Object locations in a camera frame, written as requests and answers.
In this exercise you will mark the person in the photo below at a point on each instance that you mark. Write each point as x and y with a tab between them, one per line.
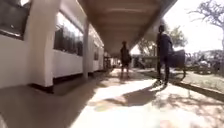
164	50
125	58

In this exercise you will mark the white building with dark windows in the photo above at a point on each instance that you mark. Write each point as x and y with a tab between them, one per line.
66	63

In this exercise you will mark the covered walkway roof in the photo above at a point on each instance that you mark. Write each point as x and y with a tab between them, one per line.
126	20

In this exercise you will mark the concrete path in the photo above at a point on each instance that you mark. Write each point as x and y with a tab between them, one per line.
126	110

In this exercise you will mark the green tree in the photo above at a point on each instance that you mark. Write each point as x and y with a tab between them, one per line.
176	36

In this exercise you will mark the dark kerb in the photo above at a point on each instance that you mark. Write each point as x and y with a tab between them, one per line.
200	90

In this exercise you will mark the grass patch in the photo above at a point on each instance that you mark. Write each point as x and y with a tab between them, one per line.
203	80

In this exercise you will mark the bare tree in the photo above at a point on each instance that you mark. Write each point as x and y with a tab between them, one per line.
213	13

